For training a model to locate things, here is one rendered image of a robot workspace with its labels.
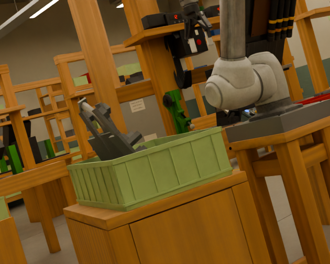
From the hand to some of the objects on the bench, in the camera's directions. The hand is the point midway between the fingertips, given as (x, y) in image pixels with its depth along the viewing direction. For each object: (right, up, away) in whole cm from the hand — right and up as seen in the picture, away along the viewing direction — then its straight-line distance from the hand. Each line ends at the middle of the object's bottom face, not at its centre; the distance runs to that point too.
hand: (201, 46), depth 269 cm
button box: (+32, -37, +26) cm, 55 cm away
